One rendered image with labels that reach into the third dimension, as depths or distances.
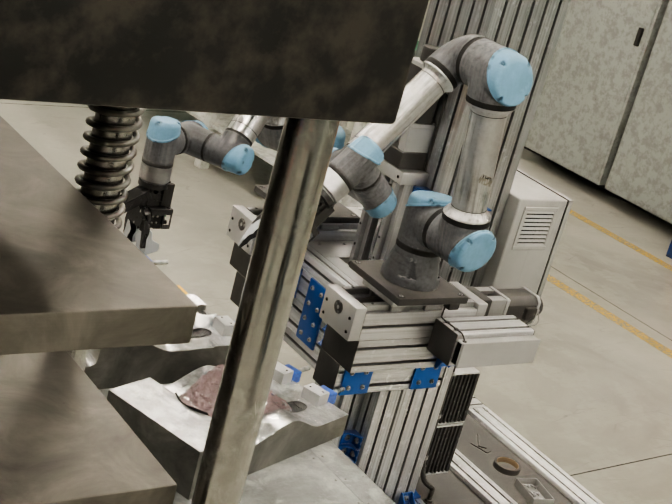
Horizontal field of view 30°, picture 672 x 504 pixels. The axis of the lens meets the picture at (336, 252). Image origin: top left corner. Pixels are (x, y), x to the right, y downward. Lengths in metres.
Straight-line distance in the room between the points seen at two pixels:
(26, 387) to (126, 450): 0.18
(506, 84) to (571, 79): 5.92
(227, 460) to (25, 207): 0.42
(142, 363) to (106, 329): 1.39
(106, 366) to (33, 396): 1.05
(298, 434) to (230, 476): 1.14
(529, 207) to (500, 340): 0.42
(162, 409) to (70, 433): 0.89
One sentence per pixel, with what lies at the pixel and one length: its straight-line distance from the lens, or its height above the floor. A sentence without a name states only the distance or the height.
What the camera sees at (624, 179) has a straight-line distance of 8.40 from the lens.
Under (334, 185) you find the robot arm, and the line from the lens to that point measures 2.66.
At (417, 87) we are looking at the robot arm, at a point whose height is 1.54.
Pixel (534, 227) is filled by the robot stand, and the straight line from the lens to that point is 3.48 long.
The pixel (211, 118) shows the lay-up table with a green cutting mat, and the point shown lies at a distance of 6.85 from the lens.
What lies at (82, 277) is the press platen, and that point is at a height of 1.54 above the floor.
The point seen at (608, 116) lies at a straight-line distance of 8.50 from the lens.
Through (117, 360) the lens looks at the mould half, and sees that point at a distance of 2.77.
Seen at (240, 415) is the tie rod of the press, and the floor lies 1.42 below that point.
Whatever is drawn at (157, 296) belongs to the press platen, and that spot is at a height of 1.54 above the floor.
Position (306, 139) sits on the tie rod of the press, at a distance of 1.37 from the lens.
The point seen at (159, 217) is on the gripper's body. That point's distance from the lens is 3.07.
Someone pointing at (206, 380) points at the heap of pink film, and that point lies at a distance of 2.69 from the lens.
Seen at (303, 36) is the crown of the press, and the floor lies 1.89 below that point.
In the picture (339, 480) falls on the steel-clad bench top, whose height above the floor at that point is 0.80.
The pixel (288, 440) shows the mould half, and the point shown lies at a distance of 2.66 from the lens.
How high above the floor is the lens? 2.13
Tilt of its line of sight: 20 degrees down
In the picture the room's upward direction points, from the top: 15 degrees clockwise
